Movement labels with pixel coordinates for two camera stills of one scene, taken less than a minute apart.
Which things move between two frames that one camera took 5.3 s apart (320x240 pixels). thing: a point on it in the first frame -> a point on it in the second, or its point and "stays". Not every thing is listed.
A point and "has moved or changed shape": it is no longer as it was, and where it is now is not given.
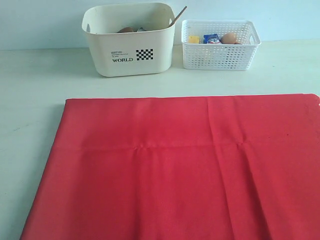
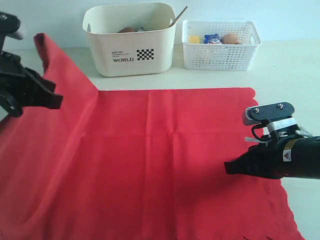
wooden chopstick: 176,18 stays
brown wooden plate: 126,29 stays
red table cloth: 234,167 has moved or changed shape
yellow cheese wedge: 194,39 stays
